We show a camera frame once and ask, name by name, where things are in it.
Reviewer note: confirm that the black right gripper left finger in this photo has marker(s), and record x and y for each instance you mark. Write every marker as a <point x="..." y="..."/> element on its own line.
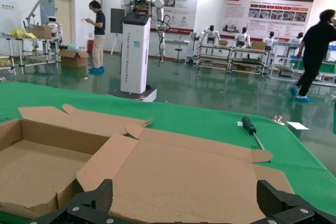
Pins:
<point x="103" y="195"/>

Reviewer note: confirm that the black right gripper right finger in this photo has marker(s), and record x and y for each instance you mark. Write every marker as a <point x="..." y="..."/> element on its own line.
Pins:
<point x="267" y="197"/>

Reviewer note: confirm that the open brown cardboard box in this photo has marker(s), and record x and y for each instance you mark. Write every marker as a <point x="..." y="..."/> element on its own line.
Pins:
<point x="39" y="161"/>
<point x="170" y="176"/>

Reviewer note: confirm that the white flat strip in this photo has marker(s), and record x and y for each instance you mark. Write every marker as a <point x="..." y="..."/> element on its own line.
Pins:
<point x="298" y="125"/>

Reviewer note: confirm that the metal cloth clamp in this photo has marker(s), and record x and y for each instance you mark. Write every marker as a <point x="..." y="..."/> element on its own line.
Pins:
<point x="278" y="119"/>

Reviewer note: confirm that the green table cloth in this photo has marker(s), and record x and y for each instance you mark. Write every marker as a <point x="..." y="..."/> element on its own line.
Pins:
<point x="210" y="121"/>

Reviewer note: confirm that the open carton on floor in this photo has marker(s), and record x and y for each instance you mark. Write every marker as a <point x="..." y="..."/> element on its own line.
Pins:
<point x="73" y="60"/>

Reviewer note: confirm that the green-topped pipe workbench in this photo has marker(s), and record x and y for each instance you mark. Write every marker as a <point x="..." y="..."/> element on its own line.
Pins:
<point x="328" y="68"/>

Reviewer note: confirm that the red bin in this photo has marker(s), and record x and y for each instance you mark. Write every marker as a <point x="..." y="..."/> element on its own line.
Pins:
<point x="90" y="46"/>

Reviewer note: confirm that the small brown carton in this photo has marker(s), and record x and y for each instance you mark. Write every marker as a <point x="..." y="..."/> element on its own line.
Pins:
<point x="258" y="45"/>
<point x="223" y="43"/>

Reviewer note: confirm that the white black humanoid robot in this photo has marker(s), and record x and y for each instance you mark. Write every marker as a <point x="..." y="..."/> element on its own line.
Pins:
<point x="296" y="40"/>
<point x="210" y="35"/>
<point x="269" y="41"/>
<point x="242" y="37"/>

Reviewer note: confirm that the white pipe rack table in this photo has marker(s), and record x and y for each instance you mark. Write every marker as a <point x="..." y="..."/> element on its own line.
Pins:
<point x="21" y="56"/>

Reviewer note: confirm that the person in black clothes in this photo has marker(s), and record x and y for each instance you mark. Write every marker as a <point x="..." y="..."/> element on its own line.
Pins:
<point x="315" y="43"/>

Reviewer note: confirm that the black stool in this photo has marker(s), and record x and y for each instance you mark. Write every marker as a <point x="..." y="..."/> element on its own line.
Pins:
<point x="178" y="49"/>

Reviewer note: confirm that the yellow bag pile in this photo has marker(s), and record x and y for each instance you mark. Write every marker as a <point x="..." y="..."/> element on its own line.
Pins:
<point x="22" y="33"/>
<point x="4" y="61"/>

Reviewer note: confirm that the person in beige trousers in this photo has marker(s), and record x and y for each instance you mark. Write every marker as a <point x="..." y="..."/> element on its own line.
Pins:
<point x="99" y="24"/>

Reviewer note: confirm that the black panel on stand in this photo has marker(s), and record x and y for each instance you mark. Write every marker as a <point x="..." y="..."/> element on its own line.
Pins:
<point x="116" y="20"/>

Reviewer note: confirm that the small white humanoid robot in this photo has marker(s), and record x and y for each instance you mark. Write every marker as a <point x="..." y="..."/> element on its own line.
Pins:
<point x="53" y="26"/>

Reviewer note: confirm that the pipe frame workbench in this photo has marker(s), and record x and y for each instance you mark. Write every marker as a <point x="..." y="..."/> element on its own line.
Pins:
<point x="214" y="46"/>
<point x="249" y="50"/>

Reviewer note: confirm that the beige door with frame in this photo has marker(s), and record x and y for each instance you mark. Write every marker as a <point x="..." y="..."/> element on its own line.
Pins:
<point x="64" y="19"/>

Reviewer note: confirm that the red-framed wall info board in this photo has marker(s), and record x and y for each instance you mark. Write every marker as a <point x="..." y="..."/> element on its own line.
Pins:
<point x="275" y="11"/>
<point x="181" y="6"/>

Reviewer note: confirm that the white tubular frame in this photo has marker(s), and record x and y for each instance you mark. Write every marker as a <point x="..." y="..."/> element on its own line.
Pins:
<point x="34" y="7"/>

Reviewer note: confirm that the white wall switch row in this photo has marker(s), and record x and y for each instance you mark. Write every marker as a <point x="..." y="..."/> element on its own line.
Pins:
<point x="7" y="6"/>

